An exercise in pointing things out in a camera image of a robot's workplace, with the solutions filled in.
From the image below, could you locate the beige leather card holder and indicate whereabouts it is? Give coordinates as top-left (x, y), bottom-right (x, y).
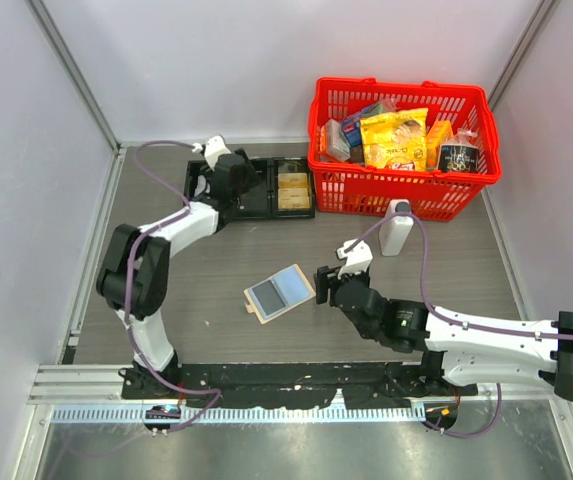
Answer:
top-left (244, 264), bottom-right (315, 325)

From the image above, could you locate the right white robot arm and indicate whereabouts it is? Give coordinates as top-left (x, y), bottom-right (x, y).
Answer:
top-left (314, 266), bottom-right (573, 402)

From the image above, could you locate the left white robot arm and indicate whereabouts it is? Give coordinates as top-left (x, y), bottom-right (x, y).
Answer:
top-left (96, 149), bottom-right (261, 398)

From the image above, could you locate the black card in tray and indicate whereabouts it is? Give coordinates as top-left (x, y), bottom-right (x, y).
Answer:
top-left (238, 185), bottom-right (268, 218)

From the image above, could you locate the black three-compartment card tray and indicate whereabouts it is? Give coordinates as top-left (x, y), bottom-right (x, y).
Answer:
top-left (182, 156), bottom-right (317, 223)

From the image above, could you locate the gold cards stack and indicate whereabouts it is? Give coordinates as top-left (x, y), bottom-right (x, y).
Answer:
top-left (277, 172), bottom-right (311, 210)

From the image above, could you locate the white plastic bottle black cap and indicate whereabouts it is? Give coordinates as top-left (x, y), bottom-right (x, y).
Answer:
top-left (378, 199), bottom-right (414, 257)

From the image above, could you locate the red plastic shopping basket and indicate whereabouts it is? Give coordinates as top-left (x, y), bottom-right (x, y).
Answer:
top-left (308, 77), bottom-right (502, 222)

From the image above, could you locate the grey boxed item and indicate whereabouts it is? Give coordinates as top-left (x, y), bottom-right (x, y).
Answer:
top-left (320, 119), bottom-right (351, 162)

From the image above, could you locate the blue snack packet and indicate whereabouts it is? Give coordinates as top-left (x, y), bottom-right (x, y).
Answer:
top-left (341, 99), bottom-right (397, 147)

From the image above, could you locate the yellow snack bag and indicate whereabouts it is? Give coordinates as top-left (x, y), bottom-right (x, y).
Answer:
top-left (360, 108), bottom-right (428, 172)

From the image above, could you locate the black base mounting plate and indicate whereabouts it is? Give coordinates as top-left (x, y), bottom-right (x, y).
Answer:
top-left (118, 362), bottom-right (478, 410)

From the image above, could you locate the orange snack box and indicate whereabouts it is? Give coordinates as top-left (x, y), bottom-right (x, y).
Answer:
top-left (426, 120), bottom-right (453, 172)

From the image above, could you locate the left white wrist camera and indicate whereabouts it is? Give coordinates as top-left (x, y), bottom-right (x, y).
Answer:
top-left (191, 135), bottom-right (232, 170)

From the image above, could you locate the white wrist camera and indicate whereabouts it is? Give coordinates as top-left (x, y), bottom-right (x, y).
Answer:
top-left (336, 239), bottom-right (373, 278)
top-left (191, 135), bottom-right (232, 170)

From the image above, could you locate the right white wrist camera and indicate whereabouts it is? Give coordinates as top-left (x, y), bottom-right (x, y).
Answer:
top-left (336, 239), bottom-right (373, 278)

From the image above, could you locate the white slotted cable duct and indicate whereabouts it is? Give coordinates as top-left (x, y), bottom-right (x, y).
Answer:
top-left (51, 402), bottom-right (425, 425)

